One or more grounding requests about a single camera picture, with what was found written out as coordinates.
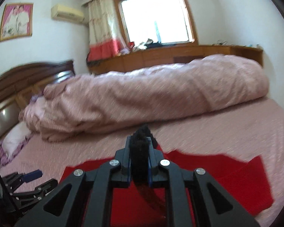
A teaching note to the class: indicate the cream and red curtain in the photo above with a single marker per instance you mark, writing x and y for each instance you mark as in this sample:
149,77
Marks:
101,33

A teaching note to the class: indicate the red knitted sweater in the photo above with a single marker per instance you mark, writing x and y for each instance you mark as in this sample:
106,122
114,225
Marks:
227,177

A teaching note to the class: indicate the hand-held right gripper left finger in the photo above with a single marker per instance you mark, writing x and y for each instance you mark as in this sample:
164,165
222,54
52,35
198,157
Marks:
127,170

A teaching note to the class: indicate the pile of small clutter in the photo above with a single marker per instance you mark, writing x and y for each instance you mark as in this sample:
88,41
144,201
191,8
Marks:
142,45

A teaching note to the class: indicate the pink bed sheet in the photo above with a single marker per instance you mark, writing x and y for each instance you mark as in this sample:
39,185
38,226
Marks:
215,132

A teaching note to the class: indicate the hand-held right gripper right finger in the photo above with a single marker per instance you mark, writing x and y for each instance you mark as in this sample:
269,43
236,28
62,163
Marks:
149,171

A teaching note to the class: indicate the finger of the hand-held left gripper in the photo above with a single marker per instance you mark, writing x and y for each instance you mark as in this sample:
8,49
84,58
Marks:
33,173
43,188

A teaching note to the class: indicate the wooden framed window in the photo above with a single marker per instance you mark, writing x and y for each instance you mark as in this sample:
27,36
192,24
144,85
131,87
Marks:
153,14

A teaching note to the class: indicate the pink duvet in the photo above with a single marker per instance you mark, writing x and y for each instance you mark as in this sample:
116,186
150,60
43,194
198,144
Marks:
144,94

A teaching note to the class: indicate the black fuzzy cloth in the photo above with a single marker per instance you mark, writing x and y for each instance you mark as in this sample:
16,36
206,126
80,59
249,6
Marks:
139,153

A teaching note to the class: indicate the cream air conditioner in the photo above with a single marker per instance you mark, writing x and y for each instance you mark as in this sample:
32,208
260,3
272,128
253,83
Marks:
67,13

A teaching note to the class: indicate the long wooden cabinet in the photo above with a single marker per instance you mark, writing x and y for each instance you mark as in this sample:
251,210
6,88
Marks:
156,56

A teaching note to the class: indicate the framed wall photo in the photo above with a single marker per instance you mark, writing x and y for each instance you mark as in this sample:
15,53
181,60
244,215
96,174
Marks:
16,22

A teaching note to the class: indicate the white and purple pillow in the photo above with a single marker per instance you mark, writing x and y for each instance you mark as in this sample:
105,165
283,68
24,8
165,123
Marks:
14,139

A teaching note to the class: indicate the brown wooden headboard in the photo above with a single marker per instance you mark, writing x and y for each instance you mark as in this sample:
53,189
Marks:
19,80

